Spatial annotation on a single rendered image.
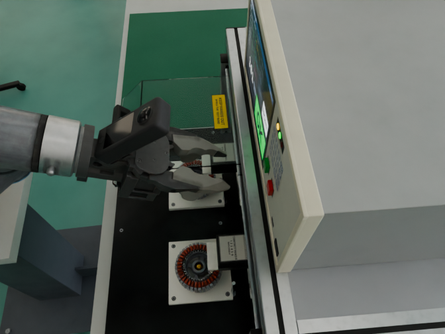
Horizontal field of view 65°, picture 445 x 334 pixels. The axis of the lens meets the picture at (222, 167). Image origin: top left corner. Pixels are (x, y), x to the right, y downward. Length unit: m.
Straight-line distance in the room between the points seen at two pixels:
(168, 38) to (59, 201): 1.04
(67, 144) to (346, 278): 0.43
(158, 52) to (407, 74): 1.03
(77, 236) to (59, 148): 1.42
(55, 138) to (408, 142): 0.41
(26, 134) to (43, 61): 2.30
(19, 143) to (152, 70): 0.91
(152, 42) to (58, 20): 1.69
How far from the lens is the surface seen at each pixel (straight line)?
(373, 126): 0.45
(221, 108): 0.76
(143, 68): 1.35
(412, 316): 0.59
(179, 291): 0.88
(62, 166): 0.48
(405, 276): 0.60
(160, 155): 0.49
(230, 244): 0.76
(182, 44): 1.42
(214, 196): 0.96
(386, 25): 0.59
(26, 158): 0.48
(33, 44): 2.93
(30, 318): 1.84
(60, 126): 0.48
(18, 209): 1.14
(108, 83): 2.44
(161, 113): 0.42
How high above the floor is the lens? 1.64
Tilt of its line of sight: 58 degrees down
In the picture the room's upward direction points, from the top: straight up
